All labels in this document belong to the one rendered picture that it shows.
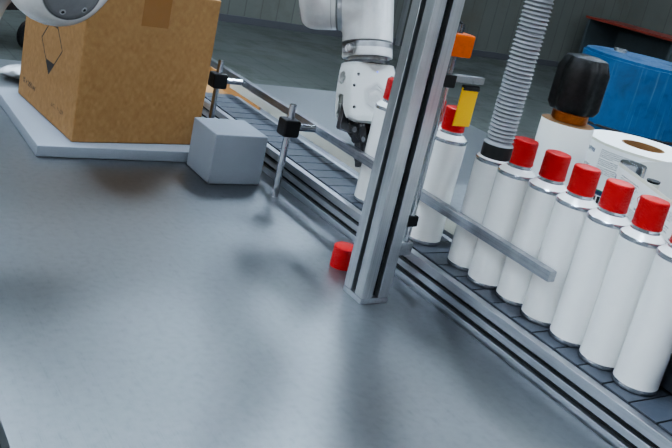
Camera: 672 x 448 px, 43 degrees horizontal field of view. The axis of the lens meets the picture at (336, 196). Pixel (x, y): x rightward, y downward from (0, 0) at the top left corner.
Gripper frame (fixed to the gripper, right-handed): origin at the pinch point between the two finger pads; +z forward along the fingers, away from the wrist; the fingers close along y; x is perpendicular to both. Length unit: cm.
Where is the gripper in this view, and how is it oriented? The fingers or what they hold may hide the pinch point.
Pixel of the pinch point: (364, 155)
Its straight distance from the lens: 142.4
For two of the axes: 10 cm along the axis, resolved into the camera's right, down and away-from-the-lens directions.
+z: -0.3, 10.0, 0.2
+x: -5.5, -0.3, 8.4
